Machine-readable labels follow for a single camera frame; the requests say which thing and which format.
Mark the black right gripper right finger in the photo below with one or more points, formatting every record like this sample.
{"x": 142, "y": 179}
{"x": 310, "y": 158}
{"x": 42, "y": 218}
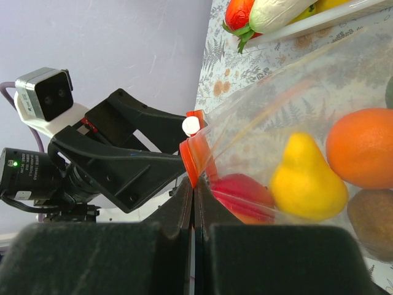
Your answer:
{"x": 234, "y": 258}

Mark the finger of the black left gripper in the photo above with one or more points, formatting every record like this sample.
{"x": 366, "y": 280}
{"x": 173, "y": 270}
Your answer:
{"x": 118, "y": 117}

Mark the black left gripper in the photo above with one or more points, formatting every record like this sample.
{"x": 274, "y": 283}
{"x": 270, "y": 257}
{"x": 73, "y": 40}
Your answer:
{"x": 59, "y": 186}

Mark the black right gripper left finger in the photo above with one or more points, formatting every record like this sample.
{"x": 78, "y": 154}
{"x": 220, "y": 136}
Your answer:
{"x": 147, "y": 257}

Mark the red yellow toy mango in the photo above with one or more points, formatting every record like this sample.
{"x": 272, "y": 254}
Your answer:
{"x": 245, "y": 198}

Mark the yellow toy peach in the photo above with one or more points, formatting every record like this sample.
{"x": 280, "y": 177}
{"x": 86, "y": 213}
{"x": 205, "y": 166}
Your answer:
{"x": 304, "y": 185}

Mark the clear zip top bag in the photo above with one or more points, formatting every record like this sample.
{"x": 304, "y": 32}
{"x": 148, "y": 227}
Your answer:
{"x": 309, "y": 144}

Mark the brown yellow toy fruit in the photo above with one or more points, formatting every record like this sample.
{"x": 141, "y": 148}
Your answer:
{"x": 370, "y": 214}

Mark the red toy strawberry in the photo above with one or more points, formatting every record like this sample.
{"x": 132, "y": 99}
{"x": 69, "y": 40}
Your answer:
{"x": 236, "y": 22}

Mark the orange toy orange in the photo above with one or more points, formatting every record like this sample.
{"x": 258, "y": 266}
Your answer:
{"x": 359, "y": 148}

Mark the green toy cucumber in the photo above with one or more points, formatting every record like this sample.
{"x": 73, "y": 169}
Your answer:
{"x": 389, "y": 94}

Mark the white toy radish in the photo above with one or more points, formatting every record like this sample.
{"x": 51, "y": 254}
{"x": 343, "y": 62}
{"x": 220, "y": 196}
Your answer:
{"x": 269, "y": 16}

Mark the yellow toy banana bunch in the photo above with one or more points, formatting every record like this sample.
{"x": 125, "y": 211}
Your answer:
{"x": 318, "y": 7}

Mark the white plastic fruit basket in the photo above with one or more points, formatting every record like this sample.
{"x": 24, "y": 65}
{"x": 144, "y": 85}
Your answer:
{"x": 340, "y": 14}

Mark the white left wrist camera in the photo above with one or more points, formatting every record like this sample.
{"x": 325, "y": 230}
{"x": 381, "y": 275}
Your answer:
{"x": 44, "y": 101}

